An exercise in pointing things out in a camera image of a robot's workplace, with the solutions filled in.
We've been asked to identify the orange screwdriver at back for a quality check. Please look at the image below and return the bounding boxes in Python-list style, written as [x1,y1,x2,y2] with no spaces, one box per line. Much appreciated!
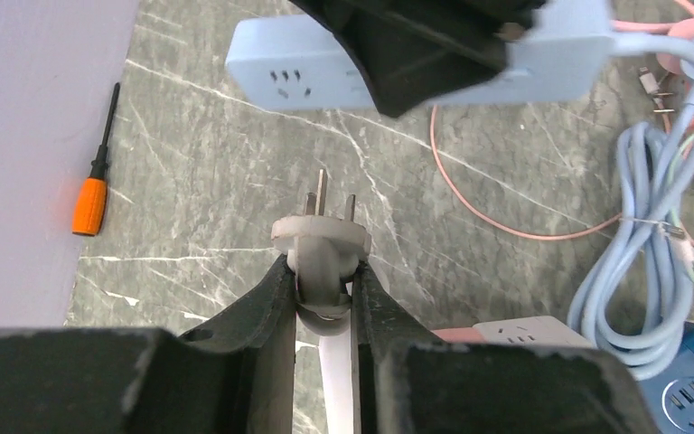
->
[71,82,121,237]

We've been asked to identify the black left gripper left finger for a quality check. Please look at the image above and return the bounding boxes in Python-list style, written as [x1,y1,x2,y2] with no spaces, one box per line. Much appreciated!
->
[0,257,296,433]

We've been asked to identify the thin pink charging cable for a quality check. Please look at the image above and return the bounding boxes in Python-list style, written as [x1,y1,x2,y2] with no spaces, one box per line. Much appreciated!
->
[429,0,694,270]

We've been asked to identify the light blue power strip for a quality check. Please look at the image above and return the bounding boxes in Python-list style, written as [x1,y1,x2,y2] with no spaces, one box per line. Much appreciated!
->
[225,1,613,118]

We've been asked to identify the white round plug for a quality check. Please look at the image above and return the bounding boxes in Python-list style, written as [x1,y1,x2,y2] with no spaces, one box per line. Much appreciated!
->
[270,168,373,434]

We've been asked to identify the light blue coiled cable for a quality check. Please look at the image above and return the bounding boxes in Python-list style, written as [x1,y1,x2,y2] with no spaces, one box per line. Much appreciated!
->
[565,33,694,382]

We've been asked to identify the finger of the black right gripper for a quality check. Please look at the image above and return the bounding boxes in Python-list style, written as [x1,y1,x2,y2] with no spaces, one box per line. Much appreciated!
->
[295,0,544,118]

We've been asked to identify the pink round plug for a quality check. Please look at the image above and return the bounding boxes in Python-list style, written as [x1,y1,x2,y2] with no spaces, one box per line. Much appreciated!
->
[655,17,694,79]

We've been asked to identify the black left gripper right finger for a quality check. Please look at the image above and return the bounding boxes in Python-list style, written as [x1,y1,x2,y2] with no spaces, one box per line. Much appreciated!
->
[351,263,657,433]

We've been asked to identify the pink cube adapter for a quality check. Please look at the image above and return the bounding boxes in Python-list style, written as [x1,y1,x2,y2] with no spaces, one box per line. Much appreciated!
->
[433,327,484,344]

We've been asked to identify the white cube charger with picture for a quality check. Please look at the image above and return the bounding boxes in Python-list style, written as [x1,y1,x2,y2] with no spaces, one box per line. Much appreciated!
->
[473,316,592,348]

